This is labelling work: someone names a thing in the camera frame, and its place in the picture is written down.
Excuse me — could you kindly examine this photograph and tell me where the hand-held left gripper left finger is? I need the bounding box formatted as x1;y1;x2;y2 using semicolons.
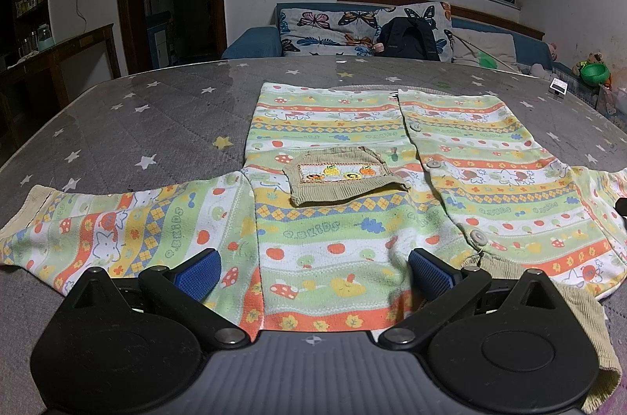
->
56;248;250;350

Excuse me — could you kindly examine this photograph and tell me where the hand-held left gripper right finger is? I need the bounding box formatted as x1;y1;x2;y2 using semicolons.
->
379;248;573;350

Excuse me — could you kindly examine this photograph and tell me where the colourful striped knit cardigan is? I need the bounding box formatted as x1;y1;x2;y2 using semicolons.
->
0;81;627;411

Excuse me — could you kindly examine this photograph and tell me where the green toy bowl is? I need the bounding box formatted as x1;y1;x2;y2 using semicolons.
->
580;64;612;86

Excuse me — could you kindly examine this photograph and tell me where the grey star-print table cover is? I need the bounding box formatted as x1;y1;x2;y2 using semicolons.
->
0;56;627;415

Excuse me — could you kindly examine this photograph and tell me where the white cushion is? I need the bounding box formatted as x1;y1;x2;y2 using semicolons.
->
453;28;520;71

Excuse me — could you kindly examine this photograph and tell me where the blue and white cabinet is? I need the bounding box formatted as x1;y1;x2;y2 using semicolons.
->
146;14;175;71

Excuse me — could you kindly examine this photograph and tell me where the dark blue backpack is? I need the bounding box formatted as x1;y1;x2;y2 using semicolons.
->
377;16;438;62

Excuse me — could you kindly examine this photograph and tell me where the blue sofa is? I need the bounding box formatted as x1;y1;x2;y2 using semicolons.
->
221;2;589;76

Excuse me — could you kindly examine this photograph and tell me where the wooden desk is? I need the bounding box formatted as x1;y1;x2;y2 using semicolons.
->
0;23;121;113

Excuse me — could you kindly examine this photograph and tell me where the butterfly print pillow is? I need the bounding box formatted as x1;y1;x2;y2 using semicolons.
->
277;2;454;63

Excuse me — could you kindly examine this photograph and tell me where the glass jar with teal lid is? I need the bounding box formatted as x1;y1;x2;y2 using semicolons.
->
36;23;54;53

